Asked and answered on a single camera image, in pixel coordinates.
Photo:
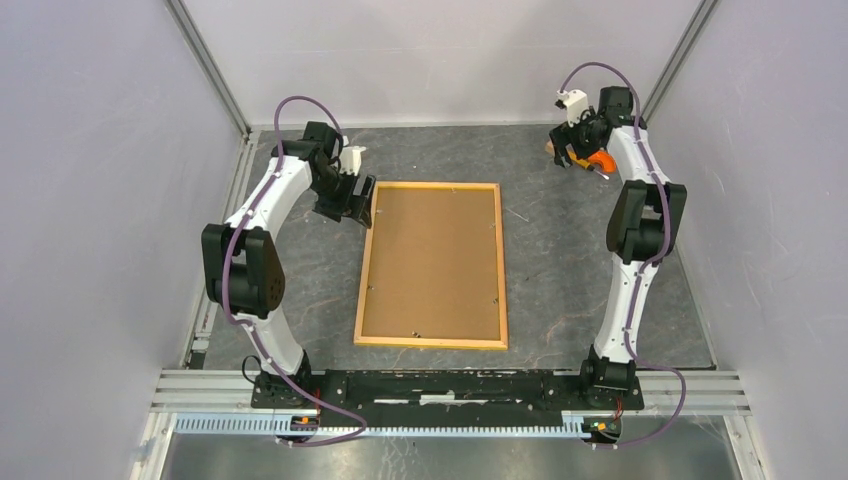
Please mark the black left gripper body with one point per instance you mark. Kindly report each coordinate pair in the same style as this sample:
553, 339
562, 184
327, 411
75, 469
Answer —
334, 193

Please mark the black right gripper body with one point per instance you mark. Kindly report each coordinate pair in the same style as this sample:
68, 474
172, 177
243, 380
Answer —
580, 136

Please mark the yellow picture frame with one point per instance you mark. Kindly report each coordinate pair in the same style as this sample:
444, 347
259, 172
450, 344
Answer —
433, 271

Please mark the yellow handled screwdriver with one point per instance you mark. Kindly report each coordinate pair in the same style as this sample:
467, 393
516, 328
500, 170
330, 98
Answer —
586, 165

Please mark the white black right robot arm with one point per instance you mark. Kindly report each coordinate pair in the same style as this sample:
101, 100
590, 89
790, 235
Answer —
642, 229

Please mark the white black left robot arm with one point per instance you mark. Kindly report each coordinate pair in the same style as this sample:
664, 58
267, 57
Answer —
242, 269

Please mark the orange curved plastic piece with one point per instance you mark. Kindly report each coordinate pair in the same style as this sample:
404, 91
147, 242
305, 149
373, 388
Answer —
602, 161

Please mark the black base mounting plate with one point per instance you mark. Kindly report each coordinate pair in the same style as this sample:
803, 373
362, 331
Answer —
434, 398

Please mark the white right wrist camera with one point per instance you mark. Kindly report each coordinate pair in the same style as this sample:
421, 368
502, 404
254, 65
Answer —
574, 103

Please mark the blue slotted cable duct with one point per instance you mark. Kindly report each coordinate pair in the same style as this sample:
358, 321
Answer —
283, 425

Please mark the aluminium rail frame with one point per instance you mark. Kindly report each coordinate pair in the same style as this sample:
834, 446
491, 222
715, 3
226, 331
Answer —
161, 425

